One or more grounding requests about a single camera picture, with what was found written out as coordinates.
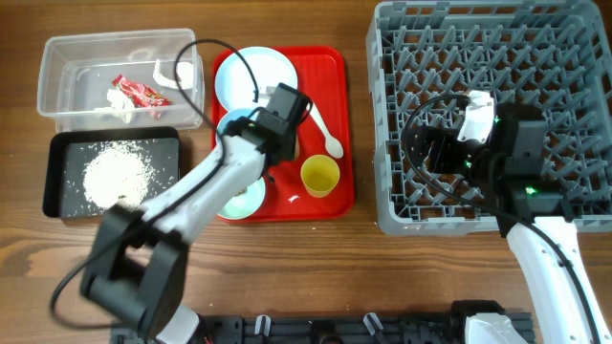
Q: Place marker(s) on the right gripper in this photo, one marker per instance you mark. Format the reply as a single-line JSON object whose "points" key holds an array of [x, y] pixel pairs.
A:
{"points": [[444, 140]]}

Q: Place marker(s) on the yellow plastic cup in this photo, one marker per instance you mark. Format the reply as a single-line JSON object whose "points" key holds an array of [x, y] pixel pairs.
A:
{"points": [[320, 174]]}

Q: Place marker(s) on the mint green bowl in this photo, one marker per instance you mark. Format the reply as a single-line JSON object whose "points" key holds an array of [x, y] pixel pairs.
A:
{"points": [[239, 208]]}

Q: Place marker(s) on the brown food lump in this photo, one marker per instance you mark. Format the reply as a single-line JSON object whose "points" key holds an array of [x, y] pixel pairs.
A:
{"points": [[242, 192]]}

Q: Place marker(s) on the small light blue bowl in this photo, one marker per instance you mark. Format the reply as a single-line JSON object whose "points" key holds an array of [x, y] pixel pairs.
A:
{"points": [[231, 116]]}

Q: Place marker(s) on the white plastic film strip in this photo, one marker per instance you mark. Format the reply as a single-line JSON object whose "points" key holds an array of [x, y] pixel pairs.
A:
{"points": [[184, 77]]}

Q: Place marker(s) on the red snack wrapper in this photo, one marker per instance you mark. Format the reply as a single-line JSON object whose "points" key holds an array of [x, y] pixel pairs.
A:
{"points": [[143, 96]]}

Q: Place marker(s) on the pile of white rice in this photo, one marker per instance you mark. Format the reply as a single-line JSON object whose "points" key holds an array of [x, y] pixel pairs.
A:
{"points": [[97, 175]]}

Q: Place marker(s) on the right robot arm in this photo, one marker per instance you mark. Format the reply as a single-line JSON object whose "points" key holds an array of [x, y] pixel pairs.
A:
{"points": [[498, 149]]}

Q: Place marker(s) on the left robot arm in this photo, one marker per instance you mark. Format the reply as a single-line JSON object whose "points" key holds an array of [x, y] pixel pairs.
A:
{"points": [[140, 254]]}

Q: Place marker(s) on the grey dishwasher rack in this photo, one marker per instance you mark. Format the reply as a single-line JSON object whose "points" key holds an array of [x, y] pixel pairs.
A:
{"points": [[554, 55]]}

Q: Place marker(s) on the white plastic spoon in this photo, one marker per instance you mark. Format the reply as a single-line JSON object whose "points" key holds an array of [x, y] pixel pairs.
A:
{"points": [[332, 145]]}

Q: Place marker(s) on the red serving tray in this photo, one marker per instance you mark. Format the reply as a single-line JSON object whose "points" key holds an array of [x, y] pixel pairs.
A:
{"points": [[321, 76]]}

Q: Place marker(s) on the large light blue plate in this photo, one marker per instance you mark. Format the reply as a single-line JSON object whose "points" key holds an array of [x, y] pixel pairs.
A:
{"points": [[233, 83]]}

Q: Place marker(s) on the clear plastic bin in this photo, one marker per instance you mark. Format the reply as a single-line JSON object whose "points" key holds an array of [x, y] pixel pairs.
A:
{"points": [[77, 71]]}

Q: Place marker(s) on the black plastic tray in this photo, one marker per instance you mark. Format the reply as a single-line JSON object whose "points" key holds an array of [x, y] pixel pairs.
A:
{"points": [[59, 143]]}

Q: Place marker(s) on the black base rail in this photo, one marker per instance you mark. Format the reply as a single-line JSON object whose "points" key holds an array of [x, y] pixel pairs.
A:
{"points": [[484, 324]]}

